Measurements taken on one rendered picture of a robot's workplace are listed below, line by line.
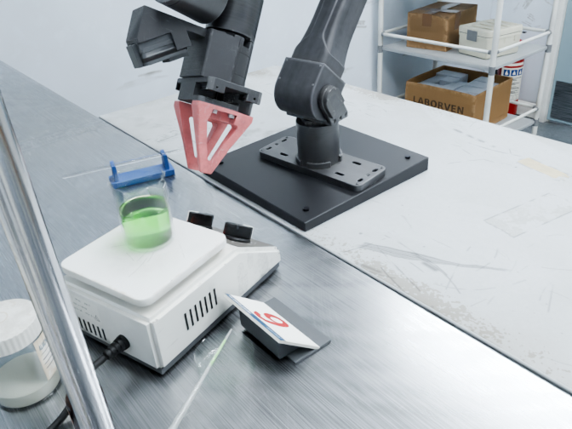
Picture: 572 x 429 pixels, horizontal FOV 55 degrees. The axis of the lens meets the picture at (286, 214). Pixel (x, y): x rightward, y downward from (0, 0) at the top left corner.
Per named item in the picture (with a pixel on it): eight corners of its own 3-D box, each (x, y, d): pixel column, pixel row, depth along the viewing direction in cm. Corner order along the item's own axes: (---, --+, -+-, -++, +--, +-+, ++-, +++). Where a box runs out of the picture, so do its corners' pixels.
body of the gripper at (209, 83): (206, 93, 56) (222, 21, 56) (173, 94, 65) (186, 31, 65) (260, 110, 60) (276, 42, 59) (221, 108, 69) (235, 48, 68)
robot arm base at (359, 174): (357, 140, 71) (389, 122, 75) (251, 109, 83) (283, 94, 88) (358, 193, 75) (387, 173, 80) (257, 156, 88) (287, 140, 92)
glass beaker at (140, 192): (128, 231, 58) (110, 162, 54) (180, 225, 58) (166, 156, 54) (120, 265, 53) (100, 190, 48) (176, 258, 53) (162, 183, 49)
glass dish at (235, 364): (267, 359, 52) (265, 342, 51) (232, 400, 48) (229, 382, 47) (221, 340, 55) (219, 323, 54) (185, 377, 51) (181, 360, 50)
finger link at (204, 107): (184, 168, 58) (203, 81, 57) (162, 162, 64) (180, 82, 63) (240, 181, 62) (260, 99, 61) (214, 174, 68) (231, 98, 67)
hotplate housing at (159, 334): (199, 239, 71) (190, 184, 67) (283, 267, 65) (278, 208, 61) (54, 346, 56) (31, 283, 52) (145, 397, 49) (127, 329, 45)
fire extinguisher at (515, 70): (500, 111, 346) (511, 23, 319) (520, 116, 336) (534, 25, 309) (485, 117, 338) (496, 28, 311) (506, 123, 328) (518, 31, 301)
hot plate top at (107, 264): (147, 214, 62) (145, 208, 61) (231, 242, 56) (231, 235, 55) (57, 271, 53) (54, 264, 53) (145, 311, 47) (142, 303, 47)
